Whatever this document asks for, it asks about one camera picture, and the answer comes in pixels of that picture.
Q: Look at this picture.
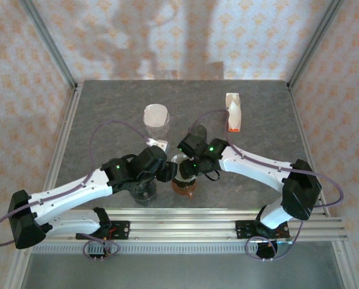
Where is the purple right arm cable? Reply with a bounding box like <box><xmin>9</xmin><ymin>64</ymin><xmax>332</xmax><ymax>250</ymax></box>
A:
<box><xmin>187</xmin><ymin>110</ymin><xmax>345</xmax><ymax>262</ymax></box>

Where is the aluminium table edge rail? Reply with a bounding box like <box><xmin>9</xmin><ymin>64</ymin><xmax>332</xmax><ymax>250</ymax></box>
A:
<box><xmin>287</xmin><ymin>84</ymin><xmax>331</xmax><ymax>217</ymax></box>
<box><xmin>42</xmin><ymin>82</ymin><xmax>84</xmax><ymax>211</ymax></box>

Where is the aluminium frame post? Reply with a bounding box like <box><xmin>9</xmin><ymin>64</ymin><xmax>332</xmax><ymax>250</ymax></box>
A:
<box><xmin>287</xmin><ymin>0</ymin><xmax>346</xmax><ymax>90</ymax></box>
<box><xmin>18</xmin><ymin>0</ymin><xmax>80</xmax><ymax>90</ymax></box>

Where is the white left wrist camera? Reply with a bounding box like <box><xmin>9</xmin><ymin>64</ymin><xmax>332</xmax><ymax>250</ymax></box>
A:
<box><xmin>145</xmin><ymin>137</ymin><xmax>169</xmax><ymax>151</ymax></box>

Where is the white slotted cable duct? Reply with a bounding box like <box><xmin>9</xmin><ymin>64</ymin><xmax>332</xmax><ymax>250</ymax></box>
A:
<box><xmin>31</xmin><ymin>244</ymin><xmax>258</xmax><ymax>254</ymax></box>

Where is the grey metal shelf panel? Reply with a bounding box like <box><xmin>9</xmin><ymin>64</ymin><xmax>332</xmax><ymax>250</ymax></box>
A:
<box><xmin>19</xmin><ymin>252</ymin><xmax>346</xmax><ymax>289</ymax></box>

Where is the dark right wrist camera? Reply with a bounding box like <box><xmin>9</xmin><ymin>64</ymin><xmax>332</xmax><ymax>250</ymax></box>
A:
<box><xmin>187</xmin><ymin>125</ymin><xmax>207</xmax><ymax>141</ymax></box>

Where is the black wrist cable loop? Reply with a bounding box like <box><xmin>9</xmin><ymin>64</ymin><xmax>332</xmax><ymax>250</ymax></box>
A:
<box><xmin>204</xmin><ymin>168</ymin><xmax>221</xmax><ymax>182</ymax></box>

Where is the clear plastic coffee dripper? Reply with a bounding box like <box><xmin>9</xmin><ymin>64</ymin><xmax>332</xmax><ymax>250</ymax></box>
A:
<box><xmin>143</xmin><ymin>104</ymin><xmax>171</xmax><ymax>141</ymax></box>

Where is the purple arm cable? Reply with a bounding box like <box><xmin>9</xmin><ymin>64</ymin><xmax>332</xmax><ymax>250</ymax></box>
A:
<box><xmin>0</xmin><ymin>120</ymin><xmax>152</xmax><ymax>260</ymax></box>
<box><xmin>187</xmin><ymin>110</ymin><xmax>345</xmax><ymax>262</ymax></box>

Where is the aluminium frame leg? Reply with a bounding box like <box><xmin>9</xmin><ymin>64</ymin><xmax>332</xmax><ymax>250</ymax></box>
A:
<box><xmin>3</xmin><ymin>248</ymin><xmax>37</xmax><ymax>289</ymax></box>
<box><xmin>331</xmin><ymin>240</ymin><xmax>359</xmax><ymax>289</ymax></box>

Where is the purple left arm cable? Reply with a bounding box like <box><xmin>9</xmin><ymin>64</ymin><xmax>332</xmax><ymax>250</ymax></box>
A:
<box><xmin>0</xmin><ymin>120</ymin><xmax>152</xmax><ymax>260</ymax></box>

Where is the amber transparent handled cup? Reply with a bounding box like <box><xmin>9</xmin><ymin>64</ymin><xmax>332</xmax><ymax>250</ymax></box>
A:
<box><xmin>170</xmin><ymin>153</ymin><xmax>198</xmax><ymax>200</ymax></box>

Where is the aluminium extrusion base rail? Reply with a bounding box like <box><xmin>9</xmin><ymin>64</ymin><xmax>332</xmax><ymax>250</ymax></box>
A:
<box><xmin>48</xmin><ymin>207</ymin><xmax>349</xmax><ymax>241</ymax></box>

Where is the smoky grey glass cup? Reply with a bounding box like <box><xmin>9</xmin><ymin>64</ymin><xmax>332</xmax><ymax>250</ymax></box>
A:
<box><xmin>130</xmin><ymin>179</ymin><xmax>158</xmax><ymax>206</ymax></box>

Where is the orange coffee filter box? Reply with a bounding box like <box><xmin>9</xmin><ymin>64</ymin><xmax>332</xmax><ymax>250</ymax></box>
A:
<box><xmin>224</xmin><ymin>92</ymin><xmax>242</xmax><ymax>133</ymax></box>

